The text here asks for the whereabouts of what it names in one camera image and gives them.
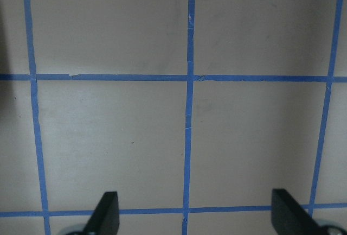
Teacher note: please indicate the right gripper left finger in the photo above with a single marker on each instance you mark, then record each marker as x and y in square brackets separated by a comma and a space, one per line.
[105, 218]

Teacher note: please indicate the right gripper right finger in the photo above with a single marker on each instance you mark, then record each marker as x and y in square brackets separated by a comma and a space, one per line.
[288, 217]

